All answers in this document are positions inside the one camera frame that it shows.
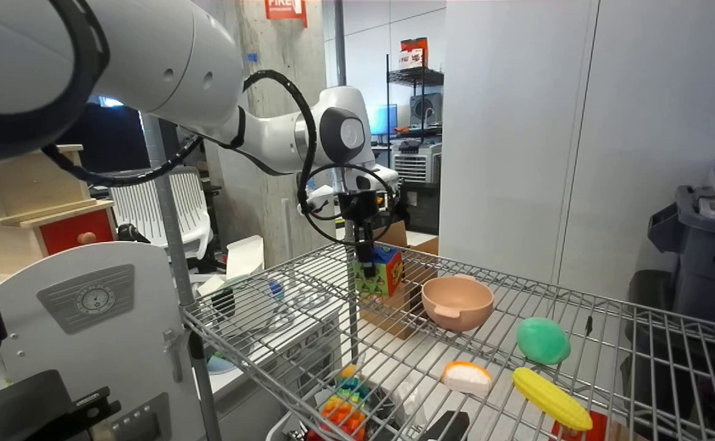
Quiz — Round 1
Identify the yellow toy corn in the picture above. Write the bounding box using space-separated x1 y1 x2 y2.
510 366 596 434

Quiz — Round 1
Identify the black flat object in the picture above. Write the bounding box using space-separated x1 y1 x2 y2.
417 410 474 441

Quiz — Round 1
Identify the wooden cabinet with red drawer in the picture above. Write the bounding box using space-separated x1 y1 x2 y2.
0 144 120 289

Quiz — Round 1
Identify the white slatted basket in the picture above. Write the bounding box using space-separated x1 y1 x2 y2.
109 169 215 262

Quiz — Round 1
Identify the brown cardboard box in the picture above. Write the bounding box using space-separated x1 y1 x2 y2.
356 218 440 341

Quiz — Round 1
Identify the white paper box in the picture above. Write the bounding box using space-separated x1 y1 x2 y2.
223 232 267 279

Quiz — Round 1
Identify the red flat block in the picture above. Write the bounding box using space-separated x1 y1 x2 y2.
551 410 613 441

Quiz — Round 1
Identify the pink plastic bowl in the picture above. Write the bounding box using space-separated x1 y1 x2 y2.
418 275 498 334

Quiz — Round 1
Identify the green round toy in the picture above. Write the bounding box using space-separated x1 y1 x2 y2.
515 316 574 368

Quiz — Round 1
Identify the grey wire shelf rack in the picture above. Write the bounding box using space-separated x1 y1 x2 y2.
138 0 715 441

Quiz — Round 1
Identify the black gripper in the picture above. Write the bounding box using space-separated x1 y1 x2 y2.
341 187 387 279

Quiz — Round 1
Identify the grey plastic bin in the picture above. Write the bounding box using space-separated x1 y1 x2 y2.
649 184 715 329

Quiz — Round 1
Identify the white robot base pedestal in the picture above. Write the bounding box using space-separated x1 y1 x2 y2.
0 241 208 441

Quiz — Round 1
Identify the black storage crate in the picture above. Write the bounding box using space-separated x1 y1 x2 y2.
623 267 715 441

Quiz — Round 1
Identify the black shelving unit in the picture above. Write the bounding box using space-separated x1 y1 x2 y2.
384 53 449 236

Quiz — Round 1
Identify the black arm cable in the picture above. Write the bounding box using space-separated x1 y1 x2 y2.
43 69 399 248

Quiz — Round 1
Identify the rainbow stacking toy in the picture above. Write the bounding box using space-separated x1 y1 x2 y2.
306 366 393 441

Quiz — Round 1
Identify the red and white poster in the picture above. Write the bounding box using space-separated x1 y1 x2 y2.
399 35 431 71

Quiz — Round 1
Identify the red wall sign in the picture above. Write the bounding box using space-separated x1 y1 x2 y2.
262 0 308 28

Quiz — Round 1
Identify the toy bread slice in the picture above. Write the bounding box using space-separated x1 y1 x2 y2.
440 360 496 400

